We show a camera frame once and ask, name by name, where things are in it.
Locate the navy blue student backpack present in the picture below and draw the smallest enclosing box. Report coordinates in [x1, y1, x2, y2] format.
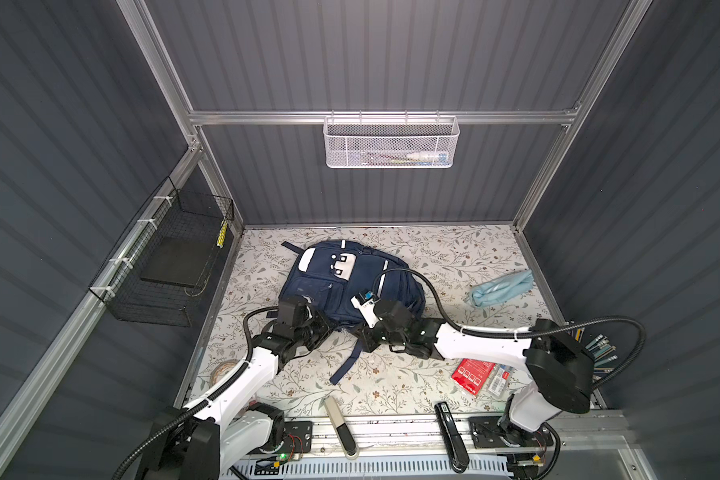
[279, 240, 426, 385]

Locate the red card pack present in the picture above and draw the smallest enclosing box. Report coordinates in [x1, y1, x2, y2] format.
[451, 359, 496, 396]

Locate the light blue cloth pouch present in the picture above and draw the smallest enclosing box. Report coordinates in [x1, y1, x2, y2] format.
[465, 270, 534, 309]

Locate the clear pen refill pack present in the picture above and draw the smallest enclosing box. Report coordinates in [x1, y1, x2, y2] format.
[486, 364, 513, 398]

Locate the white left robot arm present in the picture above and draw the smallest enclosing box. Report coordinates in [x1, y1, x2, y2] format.
[112, 305, 336, 479]

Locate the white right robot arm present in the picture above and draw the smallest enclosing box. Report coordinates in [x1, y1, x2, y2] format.
[351, 293, 594, 432]

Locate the black and white stapler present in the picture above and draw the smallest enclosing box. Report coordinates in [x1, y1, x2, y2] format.
[323, 395, 359, 460]

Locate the pink pencil cup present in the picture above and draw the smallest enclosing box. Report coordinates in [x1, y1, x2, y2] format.
[573, 327, 603, 359]

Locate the black wire wall basket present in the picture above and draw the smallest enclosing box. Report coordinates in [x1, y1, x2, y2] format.
[89, 180, 235, 328]

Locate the white wire mesh basket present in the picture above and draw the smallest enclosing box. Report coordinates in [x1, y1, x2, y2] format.
[322, 114, 460, 169]

